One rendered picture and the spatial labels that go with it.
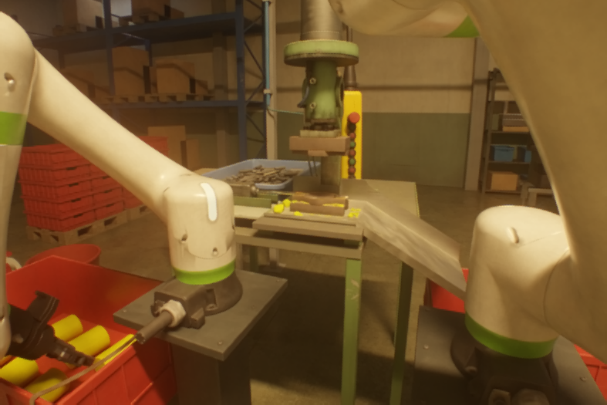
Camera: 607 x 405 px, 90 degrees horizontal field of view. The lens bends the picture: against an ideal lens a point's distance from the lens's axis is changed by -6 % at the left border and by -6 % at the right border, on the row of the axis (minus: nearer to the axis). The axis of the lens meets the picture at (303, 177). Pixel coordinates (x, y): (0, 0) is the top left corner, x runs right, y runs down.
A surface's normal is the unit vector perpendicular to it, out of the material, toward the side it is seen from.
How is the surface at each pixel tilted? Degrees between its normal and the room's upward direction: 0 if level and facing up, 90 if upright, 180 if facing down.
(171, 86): 90
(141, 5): 90
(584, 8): 120
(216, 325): 0
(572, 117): 125
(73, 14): 90
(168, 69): 90
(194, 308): 81
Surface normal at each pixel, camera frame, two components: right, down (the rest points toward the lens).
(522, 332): -0.38, 0.18
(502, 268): -0.97, 0.03
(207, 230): 0.45, 0.18
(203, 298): 0.92, -0.08
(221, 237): 0.79, 0.12
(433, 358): 0.00, -0.98
